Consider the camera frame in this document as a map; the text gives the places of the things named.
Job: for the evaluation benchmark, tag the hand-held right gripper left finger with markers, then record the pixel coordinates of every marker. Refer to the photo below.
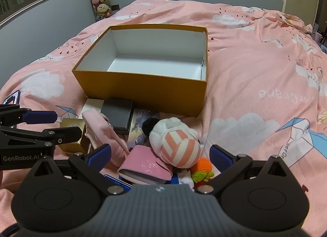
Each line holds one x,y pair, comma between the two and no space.
101,154

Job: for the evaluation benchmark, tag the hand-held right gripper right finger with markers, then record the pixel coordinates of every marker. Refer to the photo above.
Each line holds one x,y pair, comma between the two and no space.
219,155

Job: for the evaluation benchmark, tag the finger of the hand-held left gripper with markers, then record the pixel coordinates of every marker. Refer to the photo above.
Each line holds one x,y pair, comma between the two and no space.
40,117
63,134

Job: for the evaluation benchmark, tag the grey box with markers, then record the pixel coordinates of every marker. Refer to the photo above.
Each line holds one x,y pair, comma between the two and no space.
117,114

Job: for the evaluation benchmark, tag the illustrated dark box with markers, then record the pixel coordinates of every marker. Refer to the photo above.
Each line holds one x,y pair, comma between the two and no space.
138,124

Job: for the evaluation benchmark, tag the orange cardboard box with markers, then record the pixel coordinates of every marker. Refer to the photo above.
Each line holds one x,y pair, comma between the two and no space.
140,91

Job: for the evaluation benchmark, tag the gold box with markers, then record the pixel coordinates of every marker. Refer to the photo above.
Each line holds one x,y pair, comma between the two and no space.
72,122

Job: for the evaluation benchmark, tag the orange crochet carrot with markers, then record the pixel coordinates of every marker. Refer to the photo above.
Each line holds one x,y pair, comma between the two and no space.
201,164

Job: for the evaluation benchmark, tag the pink quilted pouch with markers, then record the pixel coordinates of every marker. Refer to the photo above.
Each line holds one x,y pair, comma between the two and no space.
99,129

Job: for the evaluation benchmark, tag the blue and white card box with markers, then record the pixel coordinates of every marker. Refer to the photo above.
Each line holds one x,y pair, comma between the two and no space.
116,179

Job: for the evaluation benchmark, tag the dark smartphone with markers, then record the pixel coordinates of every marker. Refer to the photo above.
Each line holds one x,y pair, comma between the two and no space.
12,97

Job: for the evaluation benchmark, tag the white fabric piece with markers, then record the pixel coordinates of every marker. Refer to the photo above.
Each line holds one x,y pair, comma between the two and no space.
185,177

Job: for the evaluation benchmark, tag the white pink striped plush toy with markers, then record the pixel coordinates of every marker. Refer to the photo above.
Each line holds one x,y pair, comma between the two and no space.
178,150

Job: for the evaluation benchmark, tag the cream flat box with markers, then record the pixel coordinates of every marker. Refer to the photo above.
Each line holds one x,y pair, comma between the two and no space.
92,104

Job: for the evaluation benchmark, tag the pink snap wallet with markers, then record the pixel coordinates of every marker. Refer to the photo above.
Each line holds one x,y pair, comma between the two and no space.
145,163

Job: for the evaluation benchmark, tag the black pom-pom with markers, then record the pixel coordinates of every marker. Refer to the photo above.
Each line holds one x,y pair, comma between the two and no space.
149,126

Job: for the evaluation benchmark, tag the pink printed blanket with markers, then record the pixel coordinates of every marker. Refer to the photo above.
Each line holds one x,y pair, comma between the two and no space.
255,73

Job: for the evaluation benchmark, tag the pale pink container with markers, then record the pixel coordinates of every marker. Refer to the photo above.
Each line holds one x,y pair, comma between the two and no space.
318,37

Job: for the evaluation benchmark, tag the dark wall socket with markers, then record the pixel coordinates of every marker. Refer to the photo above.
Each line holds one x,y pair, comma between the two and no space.
115,7

